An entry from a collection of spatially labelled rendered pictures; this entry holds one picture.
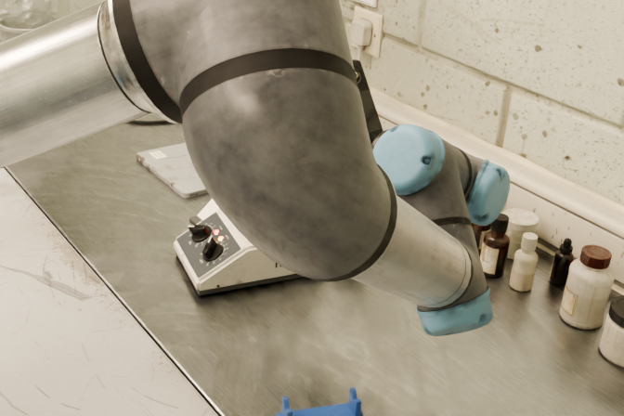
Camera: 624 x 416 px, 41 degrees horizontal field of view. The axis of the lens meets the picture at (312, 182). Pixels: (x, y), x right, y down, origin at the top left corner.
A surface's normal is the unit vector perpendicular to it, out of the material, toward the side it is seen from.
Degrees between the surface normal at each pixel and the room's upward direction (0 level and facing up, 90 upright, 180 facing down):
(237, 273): 90
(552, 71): 90
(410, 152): 60
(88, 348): 0
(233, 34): 51
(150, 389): 0
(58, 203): 0
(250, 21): 47
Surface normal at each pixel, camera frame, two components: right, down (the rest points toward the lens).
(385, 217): 0.90, 0.13
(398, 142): -0.53, -0.18
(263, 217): -0.32, 0.63
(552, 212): -0.81, 0.21
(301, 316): 0.06, -0.90
